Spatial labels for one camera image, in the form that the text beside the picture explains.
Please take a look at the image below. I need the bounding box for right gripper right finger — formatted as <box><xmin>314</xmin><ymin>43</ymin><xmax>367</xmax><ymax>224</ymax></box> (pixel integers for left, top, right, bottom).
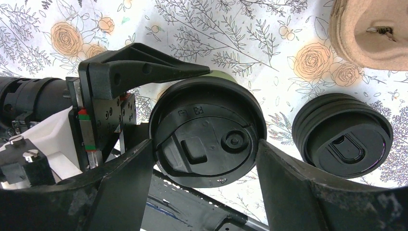
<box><xmin>256</xmin><ymin>139</ymin><xmax>408</xmax><ymax>231</ymax></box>

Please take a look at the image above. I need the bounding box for black cup lids stack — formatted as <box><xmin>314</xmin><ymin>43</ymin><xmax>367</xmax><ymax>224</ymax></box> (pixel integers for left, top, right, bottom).
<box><xmin>292</xmin><ymin>93</ymin><xmax>393</xmax><ymax>179</ymax></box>

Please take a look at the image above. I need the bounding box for brown pulp cup carrier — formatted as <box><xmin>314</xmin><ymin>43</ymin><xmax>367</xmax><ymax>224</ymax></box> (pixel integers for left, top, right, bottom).
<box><xmin>328</xmin><ymin>0</ymin><xmax>408</xmax><ymax>71</ymax></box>

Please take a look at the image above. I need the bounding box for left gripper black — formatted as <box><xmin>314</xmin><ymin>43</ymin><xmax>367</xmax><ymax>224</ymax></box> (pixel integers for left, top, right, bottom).
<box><xmin>65</xmin><ymin>43</ymin><xmax>210</xmax><ymax>172</ymax></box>

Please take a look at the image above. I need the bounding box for black cup lid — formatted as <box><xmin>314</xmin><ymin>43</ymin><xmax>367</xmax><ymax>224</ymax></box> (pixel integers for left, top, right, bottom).
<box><xmin>149</xmin><ymin>77</ymin><xmax>268</xmax><ymax>188</ymax></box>

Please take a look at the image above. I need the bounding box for green paper cup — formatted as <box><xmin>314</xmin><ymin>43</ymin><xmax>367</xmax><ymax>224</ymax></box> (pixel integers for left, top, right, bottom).
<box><xmin>204</xmin><ymin>70</ymin><xmax>237</xmax><ymax>83</ymax></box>

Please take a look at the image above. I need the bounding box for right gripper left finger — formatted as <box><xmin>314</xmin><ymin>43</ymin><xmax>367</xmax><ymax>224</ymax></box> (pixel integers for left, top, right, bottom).
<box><xmin>0</xmin><ymin>139</ymin><xmax>154</xmax><ymax>231</ymax></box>

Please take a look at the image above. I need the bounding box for floral table mat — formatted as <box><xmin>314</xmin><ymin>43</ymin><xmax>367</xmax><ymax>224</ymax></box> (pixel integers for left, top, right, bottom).
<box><xmin>0</xmin><ymin>0</ymin><xmax>408</xmax><ymax>231</ymax></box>

